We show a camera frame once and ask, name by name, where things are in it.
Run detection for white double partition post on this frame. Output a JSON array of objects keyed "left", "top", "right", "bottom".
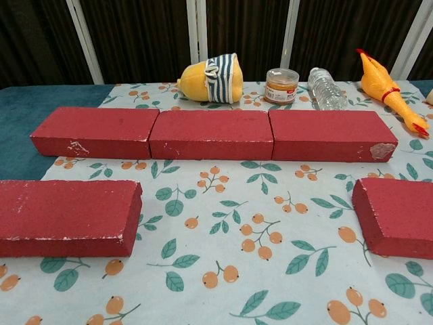
[{"left": 185, "top": 0, "right": 209, "bottom": 65}]

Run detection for floral orange berry tablecloth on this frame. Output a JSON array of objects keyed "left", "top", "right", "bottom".
[{"left": 0, "top": 81, "right": 433, "bottom": 325}]

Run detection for white partition frame post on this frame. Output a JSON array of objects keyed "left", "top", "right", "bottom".
[
  {"left": 280, "top": 0, "right": 300, "bottom": 70},
  {"left": 66, "top": 0, "right": 104, "bottom": 85},
  {"left": 394, "top": 0, "right": 428, "bottom": 82}
]

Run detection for teal felt table cover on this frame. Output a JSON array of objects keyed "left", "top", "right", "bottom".
[{"left": 0, "top": 79, "right": 433, "bottom": 182}]

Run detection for red brick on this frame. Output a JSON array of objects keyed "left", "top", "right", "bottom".
[
  {"left": 29, "top": 106, "right": 160, "bottom": 160},
  {"left": 148, "top": 108, "right": 275, "bottom": 160},
  {"left": 269, "top": 108, "right": 399, "bottom": 163},
  {"left": 0, "top": 179, "right": 143, "bottom": 259},
  {"left": 351, "top": 177, "right": 433, "bottom": 261}
]

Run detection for clear plastic water bottle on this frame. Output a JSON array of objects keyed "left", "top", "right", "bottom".
[{"left": 307, "top": 67, "right": 348, "bottom": 111}]

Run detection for yellow rubber chicken toy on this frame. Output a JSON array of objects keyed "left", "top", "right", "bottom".
[{"left": 355, "top": 48, "right": 430, "bottom": 138}]

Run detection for clear jar orange contents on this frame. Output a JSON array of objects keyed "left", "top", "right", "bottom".
[{"left": 265, "top": 68, "right": 300, "bottom": 105}]

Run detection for yellow plush toy striped cloth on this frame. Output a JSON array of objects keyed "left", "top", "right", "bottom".
[{"left": 177, "top": 53, "right": 244, "bottom": 104}]

